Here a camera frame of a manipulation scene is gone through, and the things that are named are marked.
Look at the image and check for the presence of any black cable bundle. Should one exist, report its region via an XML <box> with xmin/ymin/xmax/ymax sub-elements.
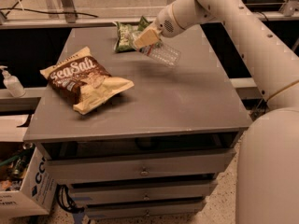
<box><xmin>55</xmin><ymin>184</ymin><xmax>86</xmax><ymax>215</ymax></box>

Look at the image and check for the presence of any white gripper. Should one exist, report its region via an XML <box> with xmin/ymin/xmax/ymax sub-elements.
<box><xmin>133</xmin><ymin>4</ymin><xmax>186</xmax><ymax>49</ymax></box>

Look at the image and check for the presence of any black floor cable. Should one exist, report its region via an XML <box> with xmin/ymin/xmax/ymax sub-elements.
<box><xmin>0</xmin><ymin>7</ymin><xmax>99</xmax><ymax>19</ymax></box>

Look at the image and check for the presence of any grey drawer cabinet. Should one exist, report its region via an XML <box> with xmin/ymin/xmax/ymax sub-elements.
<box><xmin>25</xmin><ymin>26</ymin><xmax>251</xmax><ymax>219</ymax></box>

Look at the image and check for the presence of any clear plastic water bottle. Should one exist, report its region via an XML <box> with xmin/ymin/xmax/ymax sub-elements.
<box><xmin>127</xmin><ymin>31</ymin><xmax>181</xmax><ymax>67</ymax></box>

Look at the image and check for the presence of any white cardboard box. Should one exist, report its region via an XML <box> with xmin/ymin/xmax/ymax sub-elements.
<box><xmin>0</xmin><ymin>115</ymin><xmax>57</xmax><ymax>218</ymax></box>

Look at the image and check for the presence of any metal frame rail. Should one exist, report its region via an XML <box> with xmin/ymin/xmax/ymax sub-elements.
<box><xmin>0</xmin><ymin>11</ymin><xmax>299</xmax><ymax>29</ymax></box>

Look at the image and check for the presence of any sea salt chip bag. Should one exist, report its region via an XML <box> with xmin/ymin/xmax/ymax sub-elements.
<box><xmin>40</xmin><ymin>47</ymin><xmax>134</xmax><ymax>115</ymax></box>

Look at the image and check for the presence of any white pump bottle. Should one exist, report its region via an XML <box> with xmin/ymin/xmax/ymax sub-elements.
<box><xmin>0</xmin><ymin>65</ymin><xmax>25</xmax><ymax>97</ymax></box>

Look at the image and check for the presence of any green chip bag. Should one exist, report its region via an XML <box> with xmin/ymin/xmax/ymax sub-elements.
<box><xmin>114</xmin><ymin>16</ymin><xmax>150</xmax><ymax>53</ymax></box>

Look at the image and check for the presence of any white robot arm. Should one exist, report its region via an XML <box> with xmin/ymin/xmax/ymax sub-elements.
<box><xmin>133</xmin><ymin>0</ymin><xmax>299</xmax><ymax>224</ymax></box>

